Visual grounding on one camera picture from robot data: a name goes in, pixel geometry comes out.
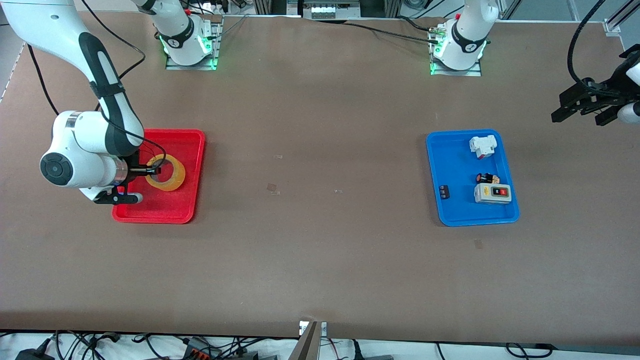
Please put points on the brownish square tape piece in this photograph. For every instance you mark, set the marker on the brownish square tape piece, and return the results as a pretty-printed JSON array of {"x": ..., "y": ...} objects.
[{"x": 272, "y": 187}]

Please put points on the grey push-button switch box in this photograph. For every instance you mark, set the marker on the grey push-button switch box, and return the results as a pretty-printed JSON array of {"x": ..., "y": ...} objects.
[{"x": 482, "y": 194}]

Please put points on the blue plastic tray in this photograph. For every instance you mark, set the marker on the blue plastic tray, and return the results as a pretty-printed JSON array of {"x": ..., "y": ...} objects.
[{"x": 457, "y": 165}]

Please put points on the yellow tape roll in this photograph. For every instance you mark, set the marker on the yellow tape roll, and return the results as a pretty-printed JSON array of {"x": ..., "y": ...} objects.
[{"x": 179, "y": 175}]

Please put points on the small black red component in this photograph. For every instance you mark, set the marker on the small black red component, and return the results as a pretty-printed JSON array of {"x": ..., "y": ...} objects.
[{"x": 486, "y": 178}]

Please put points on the white power strip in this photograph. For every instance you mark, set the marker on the white power strip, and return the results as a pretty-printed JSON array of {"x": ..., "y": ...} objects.
[{"x": 207, "y": 7}]

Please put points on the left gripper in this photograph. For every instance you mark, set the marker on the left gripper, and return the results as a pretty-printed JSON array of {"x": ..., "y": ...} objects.
[{"x": 601, "y": 96}]

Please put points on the black power adapter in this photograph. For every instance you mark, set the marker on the black power adapter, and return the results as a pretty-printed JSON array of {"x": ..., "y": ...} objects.
[{"x": 30, "y": 355}]

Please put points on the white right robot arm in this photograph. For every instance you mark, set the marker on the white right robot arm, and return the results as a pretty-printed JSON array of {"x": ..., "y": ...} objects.
[{"x": 65, "y": 30}]

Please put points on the aluminium camera post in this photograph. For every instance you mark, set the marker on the aluminium camera post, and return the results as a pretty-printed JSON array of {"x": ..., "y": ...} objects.
[{"x": 306, "y": 347}]

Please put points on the white terminal strip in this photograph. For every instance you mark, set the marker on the white terminal strip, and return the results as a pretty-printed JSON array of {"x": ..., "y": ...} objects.
[{"x": 332, "y": 11}]

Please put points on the aluminium rack frame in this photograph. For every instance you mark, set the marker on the aluminium rack frame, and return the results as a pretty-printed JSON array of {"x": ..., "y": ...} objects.
[{"x": 270, "y": 7}]

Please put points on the aluminium frame profile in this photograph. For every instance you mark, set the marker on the aluminium frame profile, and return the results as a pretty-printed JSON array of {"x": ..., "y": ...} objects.
[{"x": 614, "y": 26}]

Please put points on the orange black connector block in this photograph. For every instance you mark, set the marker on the orange black connector block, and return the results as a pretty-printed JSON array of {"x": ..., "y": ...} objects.
[{"x": 200, "y": 350}]

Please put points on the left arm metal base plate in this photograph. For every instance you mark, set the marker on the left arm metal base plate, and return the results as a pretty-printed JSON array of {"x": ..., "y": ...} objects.
[{"x": 470, "y": 73}]

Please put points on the white circuit breaker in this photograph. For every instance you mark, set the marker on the white circuit breaker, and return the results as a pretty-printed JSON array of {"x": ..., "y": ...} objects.
[{"x": 482, "y": 146}]

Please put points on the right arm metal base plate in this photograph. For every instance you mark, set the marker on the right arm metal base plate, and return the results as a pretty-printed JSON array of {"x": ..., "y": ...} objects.
[{"x": 190, "y": 67}]

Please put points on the red plastic tray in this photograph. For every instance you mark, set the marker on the red plastic tray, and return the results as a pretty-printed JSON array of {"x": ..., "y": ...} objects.
[{"x": 192, "y": 150}]

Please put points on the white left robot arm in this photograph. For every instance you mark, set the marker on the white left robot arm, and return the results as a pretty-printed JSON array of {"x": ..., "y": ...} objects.
[{"x": 467, "y": 30}]

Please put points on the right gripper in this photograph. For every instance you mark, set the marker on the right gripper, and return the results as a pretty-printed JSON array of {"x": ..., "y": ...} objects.
[{"x": 134, "y": 171}]

